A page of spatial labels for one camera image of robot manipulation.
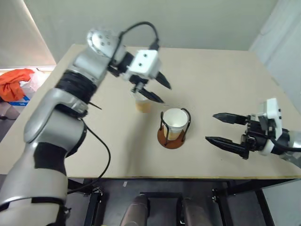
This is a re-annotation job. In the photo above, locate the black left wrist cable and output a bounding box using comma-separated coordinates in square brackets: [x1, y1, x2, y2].
[112, 22, 161, 67]

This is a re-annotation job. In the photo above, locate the dark rounded shape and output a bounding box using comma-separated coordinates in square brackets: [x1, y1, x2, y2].
[124, 195, 151, 226]
[182, 197, 207, 226]

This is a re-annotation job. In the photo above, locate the clear cup with orange liquid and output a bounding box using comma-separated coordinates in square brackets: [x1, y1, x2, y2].
[130, 90, 152, 114]

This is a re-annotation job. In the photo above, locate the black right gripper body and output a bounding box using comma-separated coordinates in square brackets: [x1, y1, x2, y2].
[240, 114, 271, 153]

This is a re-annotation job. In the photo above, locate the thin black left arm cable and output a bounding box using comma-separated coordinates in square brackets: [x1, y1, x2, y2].
[66, 117, 111, 195]

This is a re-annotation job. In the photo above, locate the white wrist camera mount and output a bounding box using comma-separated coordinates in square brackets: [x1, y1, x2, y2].
[256, 97, 285, 156]
[127, 48, 162, 80]

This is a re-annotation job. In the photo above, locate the clear plastic bag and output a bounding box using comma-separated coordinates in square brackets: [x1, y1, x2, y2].
[19, 67, 46, 95]

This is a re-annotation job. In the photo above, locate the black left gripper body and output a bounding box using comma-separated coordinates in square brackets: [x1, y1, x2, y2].
[128, 74, 151, 94]

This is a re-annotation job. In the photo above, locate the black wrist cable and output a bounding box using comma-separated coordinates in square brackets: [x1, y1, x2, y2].
[112, 22, 161, 67]
[269, 137, 301, 152]

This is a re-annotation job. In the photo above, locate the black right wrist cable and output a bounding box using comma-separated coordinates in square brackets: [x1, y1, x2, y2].
[269, 137, 301, 152]

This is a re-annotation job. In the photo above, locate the white paper cup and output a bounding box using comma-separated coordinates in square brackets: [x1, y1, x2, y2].
[163, 107, 188, 141]

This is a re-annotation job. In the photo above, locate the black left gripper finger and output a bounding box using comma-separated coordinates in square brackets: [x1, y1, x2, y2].
[155, 71, 173, 90]
[138, 87, 165, 104]

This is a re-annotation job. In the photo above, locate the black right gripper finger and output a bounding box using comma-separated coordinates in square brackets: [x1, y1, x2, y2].
[205, 136, 250, 161]
[212, 113, 250, 125]

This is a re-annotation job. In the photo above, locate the black wire cup holder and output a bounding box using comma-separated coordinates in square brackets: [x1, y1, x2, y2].
[157, 107, 192, 150]

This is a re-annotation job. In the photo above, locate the orange cloth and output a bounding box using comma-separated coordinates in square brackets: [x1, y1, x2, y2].
[0, 68, 35, 101]

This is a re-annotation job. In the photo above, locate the black metal table frame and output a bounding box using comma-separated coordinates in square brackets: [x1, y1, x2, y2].
[67, 178, 301, 226]

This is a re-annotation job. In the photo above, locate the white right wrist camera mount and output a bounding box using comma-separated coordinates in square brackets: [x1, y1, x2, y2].
[256, 97, 285, 156]

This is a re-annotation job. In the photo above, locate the blue and white box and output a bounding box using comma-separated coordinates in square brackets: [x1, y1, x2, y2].
[6, 93, 32, 107]

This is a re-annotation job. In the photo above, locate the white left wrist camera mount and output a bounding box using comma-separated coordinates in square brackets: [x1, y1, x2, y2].
[127, 48, 162, 80]

